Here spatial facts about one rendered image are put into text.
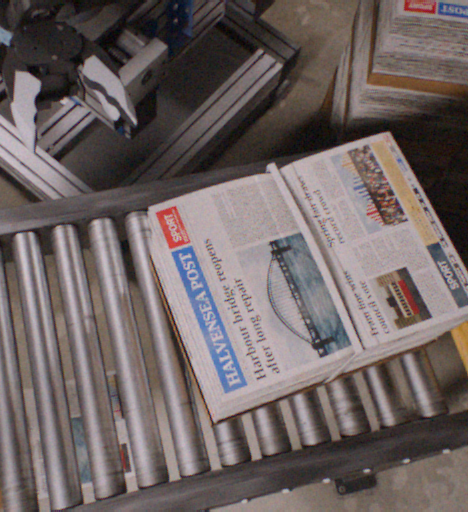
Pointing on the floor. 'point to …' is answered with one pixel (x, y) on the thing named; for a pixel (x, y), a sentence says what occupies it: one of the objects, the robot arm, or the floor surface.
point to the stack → (402, 104)
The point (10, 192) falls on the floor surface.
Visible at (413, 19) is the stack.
